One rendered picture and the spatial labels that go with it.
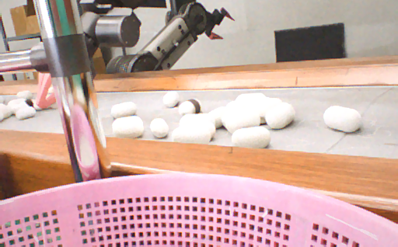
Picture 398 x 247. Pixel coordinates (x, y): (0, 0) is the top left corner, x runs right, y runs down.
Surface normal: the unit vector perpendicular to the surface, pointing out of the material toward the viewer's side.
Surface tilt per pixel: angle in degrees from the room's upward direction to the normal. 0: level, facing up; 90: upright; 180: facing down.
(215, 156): 0
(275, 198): 75
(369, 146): 0
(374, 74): 45
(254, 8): 90
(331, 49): 86
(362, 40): 89
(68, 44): 90
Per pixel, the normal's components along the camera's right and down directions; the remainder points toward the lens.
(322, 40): -0.54, 0.21
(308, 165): -0.14, -0.96
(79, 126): 0.19, 0.21
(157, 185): -0.22, 0.00
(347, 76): -0.49, -0.49
